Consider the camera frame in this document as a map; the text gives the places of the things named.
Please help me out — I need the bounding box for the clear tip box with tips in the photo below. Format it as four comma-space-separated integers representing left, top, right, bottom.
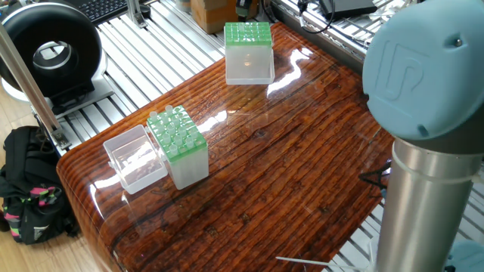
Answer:
224, 21, 275, 85

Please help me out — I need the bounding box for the clear tip box green rack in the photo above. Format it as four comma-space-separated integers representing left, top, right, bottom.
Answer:
103, 106, 209, 196

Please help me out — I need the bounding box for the brown cardboard box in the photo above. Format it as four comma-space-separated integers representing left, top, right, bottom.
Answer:
189, 0, 238, 36

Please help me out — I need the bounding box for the black keyboard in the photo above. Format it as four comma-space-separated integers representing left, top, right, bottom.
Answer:
74, 0, 131, 23

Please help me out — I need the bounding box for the black round device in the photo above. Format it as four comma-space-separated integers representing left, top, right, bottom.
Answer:
0, 2, 104, 114

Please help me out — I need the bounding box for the glossy brown wooden board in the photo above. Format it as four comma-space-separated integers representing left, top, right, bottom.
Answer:
59, 23, 441, 272

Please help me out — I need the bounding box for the black backpack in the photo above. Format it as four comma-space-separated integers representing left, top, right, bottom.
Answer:
0, 125, 82, 246

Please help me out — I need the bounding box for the black cable bundle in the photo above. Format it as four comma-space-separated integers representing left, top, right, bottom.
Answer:
299, 0, 394, 50

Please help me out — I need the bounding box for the aluminium bracket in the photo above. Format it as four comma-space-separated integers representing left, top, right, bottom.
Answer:
127, 0, 152, 29

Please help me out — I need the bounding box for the aluminium frame post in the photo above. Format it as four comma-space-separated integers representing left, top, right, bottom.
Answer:
0, 30, 67, 148

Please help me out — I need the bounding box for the white cable tie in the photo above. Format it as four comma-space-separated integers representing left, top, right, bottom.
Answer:
276, 256, 330, 267

